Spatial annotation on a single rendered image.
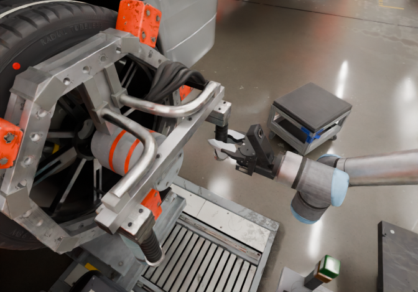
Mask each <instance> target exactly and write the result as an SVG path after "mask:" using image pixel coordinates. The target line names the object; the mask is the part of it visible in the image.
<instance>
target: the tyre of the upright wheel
mask: <svg viewBox="0 0 418 292"><path fill-rule="evenodd" d="M41 1H51V0H0V15H1V14H2V13H5V12H7V11H10V10H11V9H14V8H17V7H20V6H23V5H26V4H31V3H34V2H41ZM117 18H118V12H116V11H114V10H111V9H107V8H105V7H100V6H95V5H92V4H87V3H83V2H75V1H72V0H69V1H51V2H43V3H39V4H34V5H31V6H27V7H25V8H21V9H18V10H16V11H13V12H10V13H9V14H6V15H5V16H3V17H2V18H0V117H1V118H3V119H4V116H5V113H6V109H7V105H8V102H9V98H10V96H11V92H10V91H9V90H10V89H11V88H12V86H13V84H14V81H15V77H16V75H18V74H20V73H22V72H24V71H26V70H27V69H28V68H29V67H30V66H31V67H34V66H36V65H37V64H39V63H41V62H43V61H45V60H47V59H49V58H51V57H53V56H55V55H57V54H59V53H61V52H63V51H65V50H67V49H69V48H71V47H73V46H75V45H77V44H79V43H80V42H83V41H84V40H87V39H89V38H90V37H93V36H94V35H97V34H99V33H100V31H105V30H106V29H109V28H113V29H115V28H116V22H117ZM45 247H47V246H46V245H44V244H43V243H42V242H41V241H39V240H38V239H37V237H36V236H34V235H33V234H31V233H30V232H29V231H28V230H26V229H25V228H24V227H22V226H21V225H19V224H18V223H17V222H16V221H14V220H13V219H12V220H11V219H10V218H9V217H7V216H6V215H4V214H3V213H2V212H0V248H5V249H10V250H34V249H38V248H45Z"/></svg>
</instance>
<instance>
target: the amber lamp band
mask: <svg viewBox="0 0 418 292"><path fill-rule="evenodd" d="M320 263H321V260H320V261H319V262H318V263H317V264H316V265H315V270H314V274H313V277H314V278H316V279H318V280H320V281H322V282H324V283H329V282H330V281H332V278H329V277H327V276H325V275H323V274H321V273H320V272H319V269H320Z"/></svg>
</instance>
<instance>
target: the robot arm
mask: <svg viewBox="0 0 418 292"><path fill-rule="evenodd" d="M208 143H209V144H210V145H211V146H212V147H214V148H215V149H216V152H217V155H218V157H219V158H221V159H224V158H225V157H227V156H229V157H230V158H232V159H234V160H236V163H237V164H236V170H237V171H240V172H243V173H245V174H247V175H249V176H252V175H253V173H254V172H255V173H257V174H260V175H262V176H264V177H267V178H270V179H272V180H274V178H275V177H277V178H276V182H278V183H280V184H283V185H285V186H287V187H291V188H293V189H295V190H297V192H296V194H295V196H294V198H293V199H292V200H291V205H290V209H291V212H292V214H293V216H294V217H295V218H296V219H297V220H299V221H300V222H302V223H305V224H314V223H315V222H317V221H319V220H320V219H321V218H322V215H323V214H324V213H325V211H326V210H327V209H328V207H329V206H330V205H332V206H336V207H339V206H341V204H342V202H343V200H344V198H345V196H346V192H347V189H348V187H353V186H403V185H418V149H410V150H405V151H395V152H390V153H380V154H370V155H365V156H356V157H350V158H342V157H340V156H338V155H336V154H324V155H322V156H320V157H319V158H318V159H317V160H316V161H314V160H311V159H309V158H305V157H303V156H300V155H298V154H295V153H292V152H290V151H287V152H286V155H284V153H282V152H279V155H278V157H276V156H274V151H273V150H272V148H271V145H270V144H269V141H268V139H267V137H266V135H265V133H264V131H263V129H262V127H261V125H260V124H255V125H251V126H250V128H249V130H248V132H244V131H238V130H228V139H227V144H226V143H224V142H222V141H217V140H215V139H208ZM235 144H237V145H239V146H240V147H238V149H236V147H235ZM238 164H239V165H240V166H239V165H238ZM240 167H241V168H243V169H245V170H248V173H247V172H244V171H242V170H239V168H240ZM245 167H246V168H245Z"/></svg>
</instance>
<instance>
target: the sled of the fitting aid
mask: <svg viewBox="0 0 418 292"><path fill-rule="evenodd" d="M169 195H170V196H172V197H174V198H175V204H174V205H173V206H172V208H171V209H170V210H169V212H168V214H167V215H166V216H165V218H164V220H163V221H162V222H161V224H160V225H159V227H158V228H157V230H156V236H157V239H158V241H159V242H160V244H162V242H163V241H164V239H165V237H166V236H167V234H168V233H169V232H170V230H171V228H172V227H173V225H174V223H175V222H176V221H177V219H178V217H179V216H180V214H181V213H182V211H183V210H184V208H185V206H186V205H187V203H186V198H184V197H182V196H181V195H178V194H176V193H174V192H172V191H171V192H170V193H169ZM65 253H66V254H67V255H68V256H69V257H71V258H72V259H74V260H75V261H76V262H78V263H79V264H80V265H82V266H83V267H85V268H86V269H87V270H89V271H90V270H98V271H100V272H101V273H102V274H104V276H107V277H108V278H110V279H111V280H113V281H114V282H115V283H117V284H118V285H119V286H121V287H122V288H124V289H125V290H126V291H128V292H131V290H132V289H133V287H134V285H135V284H136V283H137V281H138V279H139V278H140V276H141V275H142V273H143V272H144V270H145V269H146V267H147V265H142V264H140V263H138V262H137V260H135V262H134V263H133V264H132V266H131V267H130V269H129V270H128V272H127V273H126V275H125V276H121V275H120V274H119V273H117V272H116V271H114V270H113V269H111V268H110V267H108V266H107V265H105V264H104V263H103V262H101V261H99V260H98V259H97V258H95V257H94V256H93V255H91V254H89V253H88V252H87V251H85V250H84V249H82V248H81V247H79V246H78V247H76V248H73V250H72V251H69V252H65Z"/></svg>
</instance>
